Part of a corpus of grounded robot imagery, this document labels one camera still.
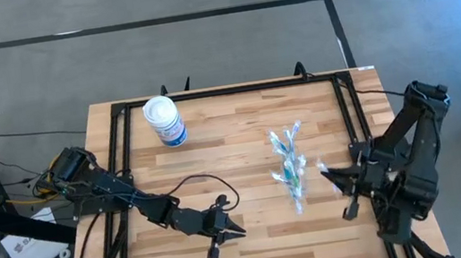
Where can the white paper box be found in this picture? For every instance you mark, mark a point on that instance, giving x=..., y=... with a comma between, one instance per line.
x=31, y=252

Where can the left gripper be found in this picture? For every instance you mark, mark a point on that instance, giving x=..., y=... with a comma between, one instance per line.
x=216, y=223

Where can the black aluminium table frame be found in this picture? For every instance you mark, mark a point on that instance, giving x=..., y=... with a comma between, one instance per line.
x=229, y=89

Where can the green toothbrush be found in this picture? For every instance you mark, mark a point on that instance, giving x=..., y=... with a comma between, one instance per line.
x=299, y=203

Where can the clear acrylic organizer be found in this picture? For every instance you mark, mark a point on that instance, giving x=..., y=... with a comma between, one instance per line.
x=308, y=186

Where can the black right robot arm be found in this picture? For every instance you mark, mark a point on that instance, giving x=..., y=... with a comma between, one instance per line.
x=422, y=174

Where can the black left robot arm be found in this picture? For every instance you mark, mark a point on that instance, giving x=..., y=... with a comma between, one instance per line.
x=131, y=197

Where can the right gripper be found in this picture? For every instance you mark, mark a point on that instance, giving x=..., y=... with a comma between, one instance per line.
x=364, y=178

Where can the black desk leg frame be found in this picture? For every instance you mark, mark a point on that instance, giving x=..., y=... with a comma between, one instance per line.
x=22, y=226

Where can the white disinfecting wipes canister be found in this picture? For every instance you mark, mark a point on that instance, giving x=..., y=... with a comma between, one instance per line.
x=160, y=111

